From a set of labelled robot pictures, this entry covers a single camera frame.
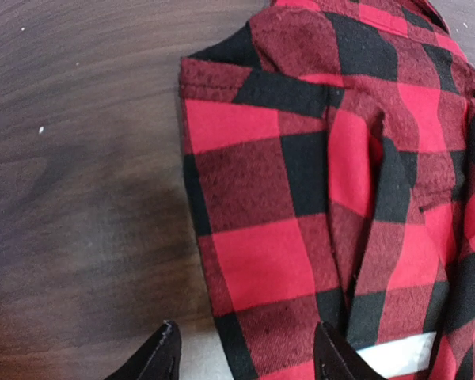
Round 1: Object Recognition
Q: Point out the red black plaid shirt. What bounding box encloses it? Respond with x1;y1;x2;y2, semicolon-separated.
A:
180;1;475;379

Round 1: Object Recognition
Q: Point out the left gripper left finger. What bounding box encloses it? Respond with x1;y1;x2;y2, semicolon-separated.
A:
105;321;182;380

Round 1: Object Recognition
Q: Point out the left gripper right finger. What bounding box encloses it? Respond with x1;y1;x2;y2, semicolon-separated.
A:
313;322;384;380

